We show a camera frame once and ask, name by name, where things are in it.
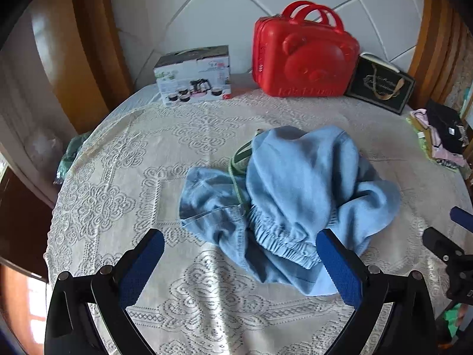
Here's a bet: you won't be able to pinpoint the tea set cardboard box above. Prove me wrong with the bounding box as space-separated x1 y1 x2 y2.
153 45 233 107

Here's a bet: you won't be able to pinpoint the red bear-shaped carry case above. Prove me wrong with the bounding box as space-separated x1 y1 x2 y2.
252 1 360 99

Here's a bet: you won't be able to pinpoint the black folded garment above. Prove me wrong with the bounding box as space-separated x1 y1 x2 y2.
425 99 467 156

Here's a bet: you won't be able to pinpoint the white sheer curtain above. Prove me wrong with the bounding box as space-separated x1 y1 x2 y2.
0 54 80 208

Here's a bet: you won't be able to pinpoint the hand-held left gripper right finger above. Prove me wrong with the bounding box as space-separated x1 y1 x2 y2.
315 228 438 355

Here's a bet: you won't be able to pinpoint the dark wooden cabinet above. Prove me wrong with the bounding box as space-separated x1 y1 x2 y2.
0 166 58 283

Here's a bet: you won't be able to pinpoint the black gift bag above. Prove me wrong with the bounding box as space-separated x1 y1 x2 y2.
345 52 416 115

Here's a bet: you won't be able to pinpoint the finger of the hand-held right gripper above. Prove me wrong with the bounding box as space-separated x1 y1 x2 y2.
422 226 473 265
450 206 473 229

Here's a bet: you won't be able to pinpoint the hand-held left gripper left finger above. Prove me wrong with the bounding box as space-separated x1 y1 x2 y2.
44 228 166 355

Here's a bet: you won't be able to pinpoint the light blue pants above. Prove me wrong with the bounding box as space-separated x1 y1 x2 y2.
178 126 403 297

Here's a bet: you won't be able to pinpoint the cream lace tablecloth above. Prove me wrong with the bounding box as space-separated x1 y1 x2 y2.
43 81 473 355

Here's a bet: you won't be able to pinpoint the teal plastic bag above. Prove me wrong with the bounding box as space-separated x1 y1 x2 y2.
54 133 91 185

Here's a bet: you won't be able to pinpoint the wooden frame post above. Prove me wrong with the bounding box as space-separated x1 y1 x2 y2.
406 0 473 113
70 0 134 93

